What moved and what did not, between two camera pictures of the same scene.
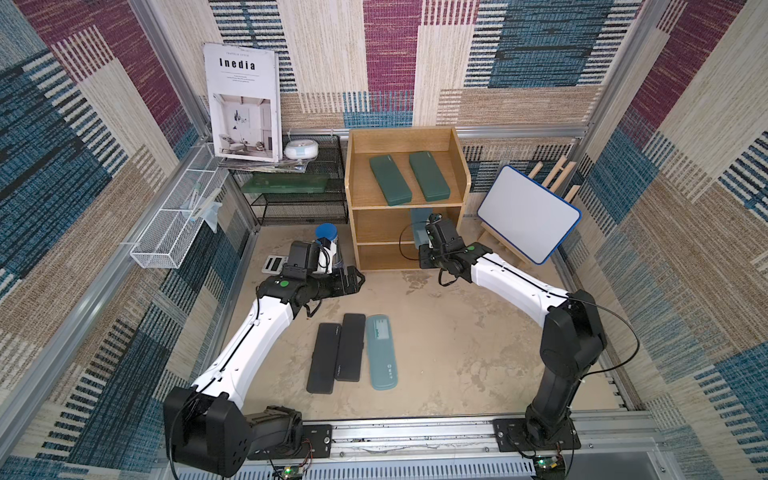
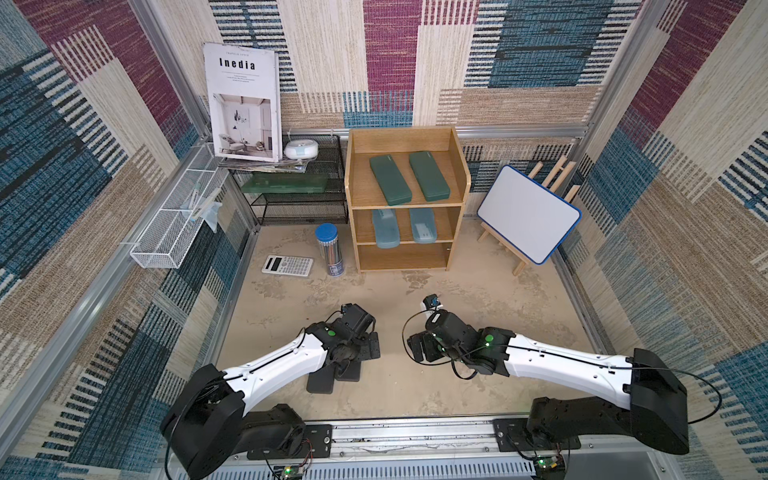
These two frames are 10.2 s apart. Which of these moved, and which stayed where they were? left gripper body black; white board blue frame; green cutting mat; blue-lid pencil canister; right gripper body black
Moved: right gripper body black; left gripper body black
Stayed: blue-lid pencil canister; white board blue frame; green cutting mat
